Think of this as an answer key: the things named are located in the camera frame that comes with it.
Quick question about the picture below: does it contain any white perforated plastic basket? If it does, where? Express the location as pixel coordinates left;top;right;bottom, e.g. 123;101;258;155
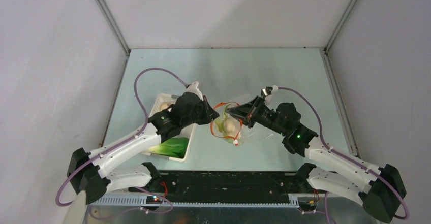
142;93;196;162

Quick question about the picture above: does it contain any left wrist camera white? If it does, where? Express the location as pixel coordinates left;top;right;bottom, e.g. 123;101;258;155
186;81;203;100

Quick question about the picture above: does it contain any small beige mushroom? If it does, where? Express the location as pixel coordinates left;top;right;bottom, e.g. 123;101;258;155
159;102;171;111

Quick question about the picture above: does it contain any green bok choy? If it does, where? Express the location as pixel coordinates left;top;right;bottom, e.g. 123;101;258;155
146;137;189;158

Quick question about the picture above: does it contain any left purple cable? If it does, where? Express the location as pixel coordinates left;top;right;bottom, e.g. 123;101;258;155
55;68;189;207

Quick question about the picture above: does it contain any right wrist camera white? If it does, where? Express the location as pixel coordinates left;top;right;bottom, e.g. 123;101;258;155
261;85;279;106

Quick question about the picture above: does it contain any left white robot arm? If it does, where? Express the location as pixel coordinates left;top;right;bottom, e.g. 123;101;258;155
67;92;219;205

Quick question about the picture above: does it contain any clear zip top bag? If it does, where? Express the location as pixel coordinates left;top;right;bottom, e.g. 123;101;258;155
210;94;274;146

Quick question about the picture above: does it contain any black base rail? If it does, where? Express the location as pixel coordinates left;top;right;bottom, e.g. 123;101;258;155
148;170;318;204

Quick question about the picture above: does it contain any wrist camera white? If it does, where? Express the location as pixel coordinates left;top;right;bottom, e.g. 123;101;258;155
186;81;203;100
261;85;279;106

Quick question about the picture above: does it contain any white cauliflower with green leaves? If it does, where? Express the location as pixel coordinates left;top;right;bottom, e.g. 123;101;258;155
210;102;243;146

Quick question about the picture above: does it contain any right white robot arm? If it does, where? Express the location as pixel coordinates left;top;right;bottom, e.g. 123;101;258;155
227;97;410;223

